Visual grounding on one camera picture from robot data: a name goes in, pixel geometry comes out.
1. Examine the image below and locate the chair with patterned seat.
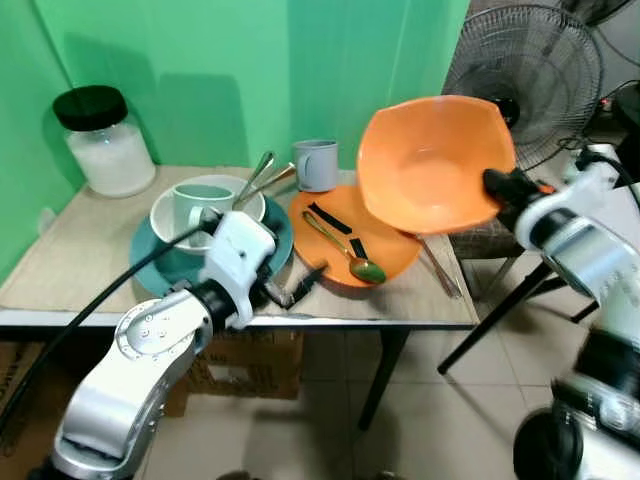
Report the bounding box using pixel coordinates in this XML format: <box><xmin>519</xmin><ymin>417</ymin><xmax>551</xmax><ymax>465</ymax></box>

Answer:
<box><xmin>448</xmin><ymin>205</ymin><xmax>531</xmax><ymax>301</ymax></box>

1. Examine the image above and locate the grey mug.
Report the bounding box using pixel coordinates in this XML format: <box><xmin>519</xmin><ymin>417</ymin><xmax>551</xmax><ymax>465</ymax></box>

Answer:
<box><xmin>292</xmin><ymin>140</ymin><xmax>340</xmax><ymax>193</ymax></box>

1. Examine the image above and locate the teal plate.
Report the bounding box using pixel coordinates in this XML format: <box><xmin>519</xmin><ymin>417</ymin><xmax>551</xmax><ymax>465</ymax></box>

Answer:
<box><xmin>129</xmin><ymin>195</ymin><xmax>295</xmax><ymax>299</ymax></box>

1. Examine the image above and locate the glass jar with black lid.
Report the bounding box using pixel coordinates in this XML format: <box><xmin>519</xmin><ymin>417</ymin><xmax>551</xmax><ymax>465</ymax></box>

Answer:
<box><xmin>52</xmin><ymin>86</ymin><xmax>157</xmax><ymax>198</ymax></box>

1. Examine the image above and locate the silver spoon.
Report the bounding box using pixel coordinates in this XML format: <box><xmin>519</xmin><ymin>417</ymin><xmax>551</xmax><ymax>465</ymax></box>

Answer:
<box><xmin>240</xmin><ymin>163</ymin><xmax>299</xmax><ymax>203</ymax></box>
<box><xmin>231</xmin><ymin>150</ymin><xmax>277</xmax><ymax>211</ymax></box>

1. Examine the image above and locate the white bowl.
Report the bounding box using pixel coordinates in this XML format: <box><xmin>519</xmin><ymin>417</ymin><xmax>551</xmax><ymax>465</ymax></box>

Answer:
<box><xmin>150</xmin><ymin>175</ymin><xmax>268</xmax><ymax>252</ymax></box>

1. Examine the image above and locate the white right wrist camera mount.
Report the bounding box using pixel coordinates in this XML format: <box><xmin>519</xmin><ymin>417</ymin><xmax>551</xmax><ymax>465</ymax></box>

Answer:
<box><xmin>545</xmin><ymin>144</ymin><xmax>629</xmax><ymax>223</ymax></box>

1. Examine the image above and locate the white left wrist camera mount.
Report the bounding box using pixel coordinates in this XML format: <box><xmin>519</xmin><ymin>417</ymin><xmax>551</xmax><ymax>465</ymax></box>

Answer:
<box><xmin>203</xmin><ymin>211</ymin><xmax>279</xmax><ymax>330</ymax></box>

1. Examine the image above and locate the metal cutlery handle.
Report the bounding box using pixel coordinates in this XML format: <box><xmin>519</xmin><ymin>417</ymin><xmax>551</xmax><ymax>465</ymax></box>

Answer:
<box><xmin>419</xmin><ymin>234</ymin><xmax>465</xmax><ymax>300</ymax></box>

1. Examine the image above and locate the brown cardboard box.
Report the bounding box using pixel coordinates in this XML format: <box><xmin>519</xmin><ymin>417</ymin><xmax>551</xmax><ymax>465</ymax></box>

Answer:
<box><xmin>165</xmin><ymin>330</ymin><xmax>305</xmax><ymax>417</ymax></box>

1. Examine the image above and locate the orange square bowl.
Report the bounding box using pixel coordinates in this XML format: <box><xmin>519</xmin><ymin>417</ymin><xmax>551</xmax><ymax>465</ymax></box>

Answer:
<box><xmin>356</xmin><ymin>95</ymin><xmax>519</xmax><ymax>236</ymax></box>

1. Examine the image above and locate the grey standing fan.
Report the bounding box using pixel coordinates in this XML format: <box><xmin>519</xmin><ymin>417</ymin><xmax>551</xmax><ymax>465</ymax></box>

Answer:
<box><xmin>442</xmin><ymin>4</ymin><xmax>605</xmax><ymax>173</ymax></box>

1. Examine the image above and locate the orange plate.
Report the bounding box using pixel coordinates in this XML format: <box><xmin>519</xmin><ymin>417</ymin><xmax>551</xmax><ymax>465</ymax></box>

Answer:
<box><xmin>288</xmin><ymin>185</ymin><xmax>424</xmax><ymax>290</ymax></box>

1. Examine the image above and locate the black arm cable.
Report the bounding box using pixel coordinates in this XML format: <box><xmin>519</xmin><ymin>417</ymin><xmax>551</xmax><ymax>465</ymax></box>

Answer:
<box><xmin>585</xmin><ymin>148</ymin><xmax>640</xmax><ymax>206</ymax></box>
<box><xmin>0</xmin><ymin>224</ymin><xmax>217</xmax><ymax>433</ymax></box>

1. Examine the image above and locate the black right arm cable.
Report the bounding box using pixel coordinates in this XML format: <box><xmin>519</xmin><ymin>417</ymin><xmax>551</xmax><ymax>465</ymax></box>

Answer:
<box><xmin>585</xmin><ymin>148</ymin><xmax>640</xmax><ymax>206</ymax></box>

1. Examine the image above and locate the pale green mug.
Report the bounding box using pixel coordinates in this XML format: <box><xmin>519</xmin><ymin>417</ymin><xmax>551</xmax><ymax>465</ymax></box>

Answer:
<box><xmin>173</xmin><ymin>183</ymin><xmax>237</xmax><ymax>234</ymax></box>

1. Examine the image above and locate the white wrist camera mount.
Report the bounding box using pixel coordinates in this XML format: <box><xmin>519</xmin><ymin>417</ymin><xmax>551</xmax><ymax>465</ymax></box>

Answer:
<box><xmin>545</xmin><ymin>144</ymin><xmax>629</xmax><ymax>223</ymax></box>
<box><xmin>203</xmin><ymin>211</ymin><xmax>279</xmax><ymax>330</ymax></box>

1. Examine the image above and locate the gold spoon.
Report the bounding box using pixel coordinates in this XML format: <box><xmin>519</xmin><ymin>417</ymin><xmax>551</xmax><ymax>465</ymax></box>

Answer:
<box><xmin>302</xmin><ymin>210</ymin><xmax>388</xmax><ymax>285</ymax></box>

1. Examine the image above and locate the black table leg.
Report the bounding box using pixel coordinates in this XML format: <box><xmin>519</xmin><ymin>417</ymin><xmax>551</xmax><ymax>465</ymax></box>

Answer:
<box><xmin>357</xmin><ymin>328</ymin><xmax>412</xmax><ymax>432</ymax></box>

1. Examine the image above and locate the black slanted metal leg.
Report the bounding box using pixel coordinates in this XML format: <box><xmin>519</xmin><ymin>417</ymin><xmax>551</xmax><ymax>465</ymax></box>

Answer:
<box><xmin>437</xmin><ymin>262</ymin><xmax>563</xmax><ymax>377</ymax></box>

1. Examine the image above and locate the long black strip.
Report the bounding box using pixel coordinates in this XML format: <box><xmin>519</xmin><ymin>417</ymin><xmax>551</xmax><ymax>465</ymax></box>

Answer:
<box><xmin>307</xmin><ymin>202</ymin><xmax>354</xmax><ymax>236</ymax></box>

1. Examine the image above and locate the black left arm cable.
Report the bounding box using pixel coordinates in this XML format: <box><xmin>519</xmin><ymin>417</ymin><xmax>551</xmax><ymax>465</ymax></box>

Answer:
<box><xmin>0</xmin><ymin>224</ymin><xmax>217</xmax><ymax>433</ymax></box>

